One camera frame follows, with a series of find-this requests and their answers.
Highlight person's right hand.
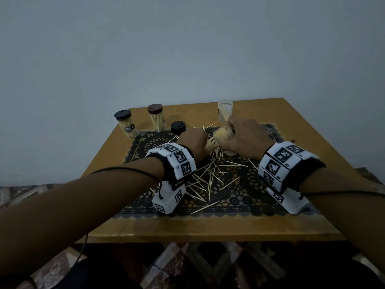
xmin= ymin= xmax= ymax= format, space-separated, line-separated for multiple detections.
xmin=225 ymin=116 xmax=275 ymax=161

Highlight person's left hand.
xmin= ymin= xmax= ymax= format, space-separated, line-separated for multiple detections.
xmin=177 ymin=128 xmax=211 ymax=163

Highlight bundle of toothpicks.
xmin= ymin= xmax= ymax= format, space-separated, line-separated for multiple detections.
xmin=205 ymin=136 xmax=221 ymax=153

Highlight clear toothpick jar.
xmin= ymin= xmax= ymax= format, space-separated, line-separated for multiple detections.
xmin=212 ymin=126 xmax=239 ymax=157

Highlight person's left forearm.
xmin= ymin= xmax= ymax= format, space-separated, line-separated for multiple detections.
xmin=0 ymin=157 xmax=166 ymax=277

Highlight person's right forearm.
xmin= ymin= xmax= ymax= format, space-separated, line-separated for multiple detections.
xmin=299 ymin=167 xmax=385 ymax=270

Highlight toothpicks inside clear jar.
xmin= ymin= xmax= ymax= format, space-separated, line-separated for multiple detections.
xmin=213 ymin=126 xmax=234 ymax=142

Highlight scattered loose toothpicks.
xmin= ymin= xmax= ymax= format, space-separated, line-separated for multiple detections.
xmin=149 ymin=121 xmax=259 ymax=215

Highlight black round jar lid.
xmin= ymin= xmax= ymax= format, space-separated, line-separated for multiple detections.
xmin=170 ymin=121 xmax=186 ymax=136

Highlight left wristband with marker tiles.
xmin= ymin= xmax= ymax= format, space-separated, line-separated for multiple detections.
xmin=146 ymin=143 xmax=197 ymax=190

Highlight wristband with marker tiles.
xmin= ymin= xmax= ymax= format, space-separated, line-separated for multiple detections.
xmin=146 ymin=143 xmax=197 ymax=190
xmin=258 ymin=141 xmax=326 ymax=194

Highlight empty clear plastic jar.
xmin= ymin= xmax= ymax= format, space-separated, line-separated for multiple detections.
xmin=217 ymin=99 xmax=234 ymax=124

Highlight right wristband with marker tiles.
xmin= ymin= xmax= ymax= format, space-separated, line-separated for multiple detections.
xmin=258 ymin=141 xmax=326 ymax=194

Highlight black lace table mat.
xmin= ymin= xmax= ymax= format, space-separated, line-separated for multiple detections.
xmin=112 ymin=124 xmax=324 ymax=219

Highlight brown-lidded toothpick jar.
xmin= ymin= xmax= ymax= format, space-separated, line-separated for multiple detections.
xmin=147 ymin=103 xmax=167 ymax=132

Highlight black-lidded labelled toothpick jar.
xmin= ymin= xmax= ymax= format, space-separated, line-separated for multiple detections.
xmin=114 ymin=109 xmax=139 ymax=139

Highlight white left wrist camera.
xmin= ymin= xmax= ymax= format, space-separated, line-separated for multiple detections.
xmin=152 ymin=180 xmax=187 ymax=215

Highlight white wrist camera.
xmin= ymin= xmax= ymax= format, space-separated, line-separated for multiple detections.
xmin=267 ymin=187 xmax=311 ymax=215
xmin=152 ymin=180 xmax=187 ymax=215

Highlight black cable on left forearm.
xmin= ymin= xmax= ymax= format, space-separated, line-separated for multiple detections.
xmin=74 ymin=166 xmax=164 ymax=268

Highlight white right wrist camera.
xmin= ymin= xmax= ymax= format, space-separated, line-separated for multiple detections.
xmin=267 ymin=187 xmax=311 ymax=215

